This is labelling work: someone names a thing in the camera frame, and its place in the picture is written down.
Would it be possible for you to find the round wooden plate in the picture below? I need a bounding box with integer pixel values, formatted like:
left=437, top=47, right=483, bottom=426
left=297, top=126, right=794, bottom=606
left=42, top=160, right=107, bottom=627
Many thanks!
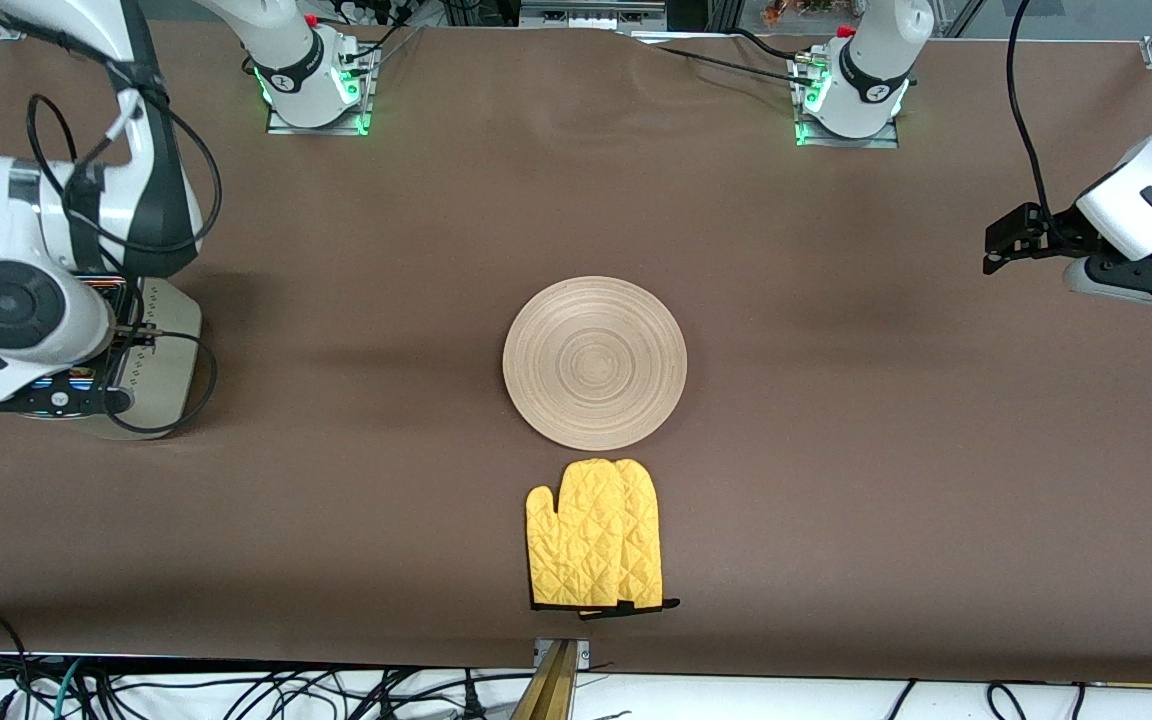
left=503, top=276, right=689, bottom=452

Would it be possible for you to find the beige chrome two-slot toaster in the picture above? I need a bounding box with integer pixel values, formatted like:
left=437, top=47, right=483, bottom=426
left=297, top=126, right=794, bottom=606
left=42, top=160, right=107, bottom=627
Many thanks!
left=66, top=275, right=203, bottom=441

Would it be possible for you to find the brown table cover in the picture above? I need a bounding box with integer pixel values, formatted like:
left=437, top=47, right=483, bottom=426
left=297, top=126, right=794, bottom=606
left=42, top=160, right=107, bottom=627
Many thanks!
left=0, top=15, right=1152, bottom=686

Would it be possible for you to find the yellow quilted oven mitt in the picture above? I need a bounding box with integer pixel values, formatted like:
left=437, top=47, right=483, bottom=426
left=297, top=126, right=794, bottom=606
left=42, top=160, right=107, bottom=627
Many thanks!
left=612, top=458, right=682, bottom=621
left=525, top=458, right=637, bottom=613

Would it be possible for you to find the golden metal beam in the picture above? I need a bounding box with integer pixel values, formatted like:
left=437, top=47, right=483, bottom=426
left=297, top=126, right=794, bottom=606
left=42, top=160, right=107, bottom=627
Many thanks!
left=508, top=640, right=579, bottom=720

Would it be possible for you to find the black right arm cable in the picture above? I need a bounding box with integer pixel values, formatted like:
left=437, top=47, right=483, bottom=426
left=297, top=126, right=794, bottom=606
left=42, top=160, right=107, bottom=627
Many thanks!
left=26, top=60, right=224, bottom=436

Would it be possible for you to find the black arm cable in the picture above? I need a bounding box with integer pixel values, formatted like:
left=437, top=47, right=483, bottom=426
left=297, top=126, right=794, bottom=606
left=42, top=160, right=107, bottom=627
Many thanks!
left=1005, top=0, right=1055, bottom=216
left=26, top=60, right=224, bottom=436

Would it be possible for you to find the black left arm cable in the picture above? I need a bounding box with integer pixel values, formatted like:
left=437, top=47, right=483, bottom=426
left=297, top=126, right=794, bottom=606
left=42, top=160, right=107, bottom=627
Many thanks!
left=1005, top=0, right=1055, bottom=216

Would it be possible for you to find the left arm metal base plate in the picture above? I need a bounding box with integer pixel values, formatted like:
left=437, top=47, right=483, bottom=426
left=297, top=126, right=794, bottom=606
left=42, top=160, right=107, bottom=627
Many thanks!
left=794, top=55, right=900, bottom=149

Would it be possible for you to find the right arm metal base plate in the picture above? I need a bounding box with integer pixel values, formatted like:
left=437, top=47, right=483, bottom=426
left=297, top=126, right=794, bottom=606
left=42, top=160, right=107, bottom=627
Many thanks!
left=266, top=40, right=374, bottom=136

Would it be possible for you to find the teal floor cable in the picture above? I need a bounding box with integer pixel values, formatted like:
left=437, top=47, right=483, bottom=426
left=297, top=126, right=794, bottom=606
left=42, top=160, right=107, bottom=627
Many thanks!
left=54, top=658, right=85, bottom=720

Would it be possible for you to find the black cable on table cover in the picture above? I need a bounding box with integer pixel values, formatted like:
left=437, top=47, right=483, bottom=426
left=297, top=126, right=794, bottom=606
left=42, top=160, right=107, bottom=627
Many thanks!
left=636, top=30, right=822, bottom=91

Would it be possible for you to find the grey aluminium frame rail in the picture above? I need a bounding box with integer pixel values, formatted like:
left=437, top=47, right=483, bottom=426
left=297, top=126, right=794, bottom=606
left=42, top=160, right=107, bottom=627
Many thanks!
left=519, top=0, right=667, bottom=31

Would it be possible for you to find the small silver metal bracket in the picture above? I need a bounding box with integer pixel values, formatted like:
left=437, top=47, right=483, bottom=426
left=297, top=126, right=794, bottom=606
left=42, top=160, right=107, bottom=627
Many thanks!
left=533, top=638, right=592, bottom=669

